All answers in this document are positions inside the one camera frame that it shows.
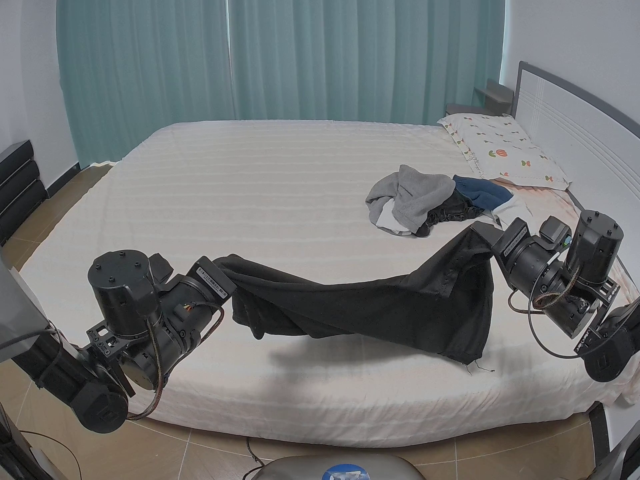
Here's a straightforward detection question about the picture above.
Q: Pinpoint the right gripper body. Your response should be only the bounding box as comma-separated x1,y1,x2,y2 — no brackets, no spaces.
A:
470,218,567,297

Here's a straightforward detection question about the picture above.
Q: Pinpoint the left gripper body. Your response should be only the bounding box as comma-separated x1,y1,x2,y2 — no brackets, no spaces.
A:
159,255,237,341

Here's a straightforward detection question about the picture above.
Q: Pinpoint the black T-shirt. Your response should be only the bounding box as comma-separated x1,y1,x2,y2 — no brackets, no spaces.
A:
215,225,496,376

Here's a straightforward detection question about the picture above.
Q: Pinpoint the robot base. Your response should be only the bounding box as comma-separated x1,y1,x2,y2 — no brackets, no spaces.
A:
245,455,416,480

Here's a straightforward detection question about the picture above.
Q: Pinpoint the bed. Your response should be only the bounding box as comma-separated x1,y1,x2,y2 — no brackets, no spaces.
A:
10,60,640,464

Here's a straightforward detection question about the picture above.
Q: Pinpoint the pile of clothes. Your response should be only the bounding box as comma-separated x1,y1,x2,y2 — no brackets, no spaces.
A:
365,164,532,238

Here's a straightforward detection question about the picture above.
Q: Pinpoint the white printed pillow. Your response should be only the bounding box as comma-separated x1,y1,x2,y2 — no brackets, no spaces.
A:
437,113,572,190

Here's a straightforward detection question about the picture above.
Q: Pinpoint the grey bedside table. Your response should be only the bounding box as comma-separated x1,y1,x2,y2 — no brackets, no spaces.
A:
445,79,516,117

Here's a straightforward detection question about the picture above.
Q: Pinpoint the black chest of drawers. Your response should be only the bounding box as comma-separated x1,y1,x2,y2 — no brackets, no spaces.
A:
0,139,49,246

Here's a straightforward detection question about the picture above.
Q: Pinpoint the blue-green curtain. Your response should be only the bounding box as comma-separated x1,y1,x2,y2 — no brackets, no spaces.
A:
227,0,508,126
56,0,236,166

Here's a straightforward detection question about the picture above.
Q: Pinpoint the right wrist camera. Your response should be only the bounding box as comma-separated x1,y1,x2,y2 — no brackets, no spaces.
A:
539,215,573,255

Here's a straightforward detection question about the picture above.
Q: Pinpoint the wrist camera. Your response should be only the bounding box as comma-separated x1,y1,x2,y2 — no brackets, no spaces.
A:
149,253,175,285
539,215,573,255

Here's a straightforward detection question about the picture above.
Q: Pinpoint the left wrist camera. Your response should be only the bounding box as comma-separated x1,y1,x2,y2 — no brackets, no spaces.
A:
149,253,175,285

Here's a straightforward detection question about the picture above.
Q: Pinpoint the black cable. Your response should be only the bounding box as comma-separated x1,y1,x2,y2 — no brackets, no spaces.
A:
509,290,587,359
125,308,223,420
244,435,268,476

